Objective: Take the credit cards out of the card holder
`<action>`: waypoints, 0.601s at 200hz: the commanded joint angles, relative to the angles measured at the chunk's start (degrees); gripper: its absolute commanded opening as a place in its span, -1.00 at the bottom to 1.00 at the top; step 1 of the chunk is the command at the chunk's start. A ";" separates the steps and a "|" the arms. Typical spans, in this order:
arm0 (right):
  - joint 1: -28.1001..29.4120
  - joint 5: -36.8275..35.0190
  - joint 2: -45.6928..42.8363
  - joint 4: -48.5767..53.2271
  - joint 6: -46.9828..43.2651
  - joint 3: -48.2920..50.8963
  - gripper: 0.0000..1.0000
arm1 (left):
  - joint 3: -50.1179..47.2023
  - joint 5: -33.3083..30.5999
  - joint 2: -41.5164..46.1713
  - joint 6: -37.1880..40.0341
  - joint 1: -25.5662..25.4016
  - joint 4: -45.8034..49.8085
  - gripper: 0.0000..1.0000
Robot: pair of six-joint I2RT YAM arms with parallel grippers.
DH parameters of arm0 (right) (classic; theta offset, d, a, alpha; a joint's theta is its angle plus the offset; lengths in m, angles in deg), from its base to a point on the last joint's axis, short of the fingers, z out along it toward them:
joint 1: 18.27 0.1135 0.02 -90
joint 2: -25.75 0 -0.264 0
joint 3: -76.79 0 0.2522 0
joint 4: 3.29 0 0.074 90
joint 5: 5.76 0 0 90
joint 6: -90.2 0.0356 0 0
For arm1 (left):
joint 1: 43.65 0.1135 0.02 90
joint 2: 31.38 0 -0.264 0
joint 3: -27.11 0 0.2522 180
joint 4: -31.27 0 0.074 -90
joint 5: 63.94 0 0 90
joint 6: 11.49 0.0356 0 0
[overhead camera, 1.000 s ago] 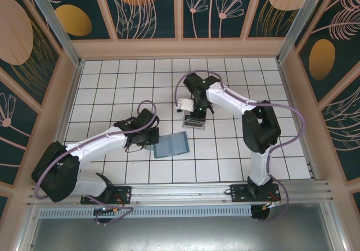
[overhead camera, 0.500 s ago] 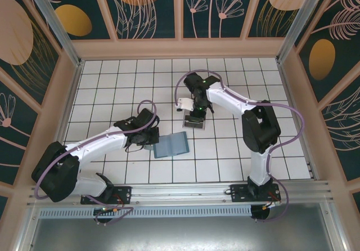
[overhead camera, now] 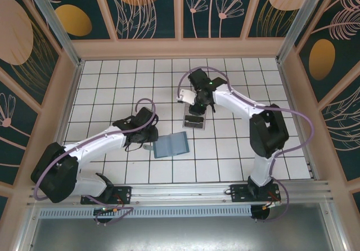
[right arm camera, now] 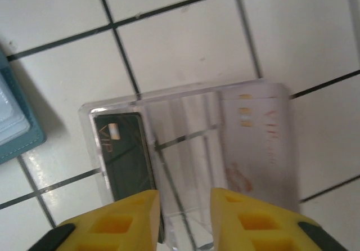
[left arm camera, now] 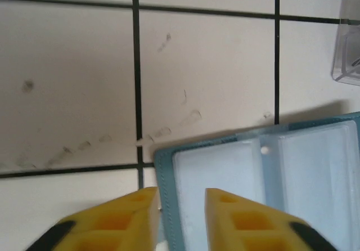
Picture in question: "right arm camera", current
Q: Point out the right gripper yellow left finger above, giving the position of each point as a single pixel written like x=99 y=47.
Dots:
x=118 y=225

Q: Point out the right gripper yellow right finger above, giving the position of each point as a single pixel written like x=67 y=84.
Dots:
x=253 y=228

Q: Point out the black VIP card gold lines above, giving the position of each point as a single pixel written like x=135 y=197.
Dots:
x=123 y=161

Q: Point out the white VIP card red print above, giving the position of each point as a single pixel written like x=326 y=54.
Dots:
x=258 y=149

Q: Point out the teal leather card holder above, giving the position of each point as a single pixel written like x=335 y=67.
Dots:
x=33 y=127

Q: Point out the clear acrylic card stand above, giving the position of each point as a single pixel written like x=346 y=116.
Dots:
x=191 y=116

